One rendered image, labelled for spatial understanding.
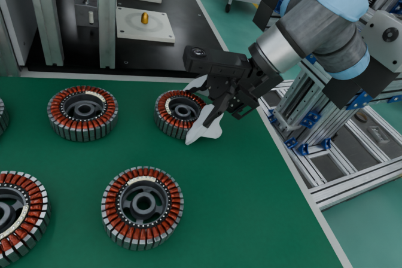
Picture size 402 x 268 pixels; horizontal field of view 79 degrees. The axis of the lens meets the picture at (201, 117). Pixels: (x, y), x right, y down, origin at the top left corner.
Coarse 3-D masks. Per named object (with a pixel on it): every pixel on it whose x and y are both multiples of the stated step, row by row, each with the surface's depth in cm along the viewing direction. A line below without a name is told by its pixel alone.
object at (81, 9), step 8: (80, 0) 59; (96, 0) 62; (80, 8) 59; (88, 8) 59; (96, 8) 59; (80, 16) 60; (88, 16) 60; (96, 16) 61; (80, 24) 61; (88, 24) 62; (96, 24) 62
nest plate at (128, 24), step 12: (120, 12) 69; (132, 12) 71; (156, 12) 75; (120, 24) 65; (132, 24) 66; (144, 24) 68; (156, 24) 70; (168, 24) 72; (120, 36) 62; (132, 36) 63; (144, 36) 64; (156, 36) 65; (168, 36) 67
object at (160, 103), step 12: (168, 96) 50; (180, 96) 51; (192, 96) 52; (156, 108) 47; (168, 108) 47; (180, 108) 50; (192, 108) 52; (156, 120) 47; (168, 120) 45; (180, 120) 46; (192, 120) 47; (168, 132) 46; (180, 132) 46
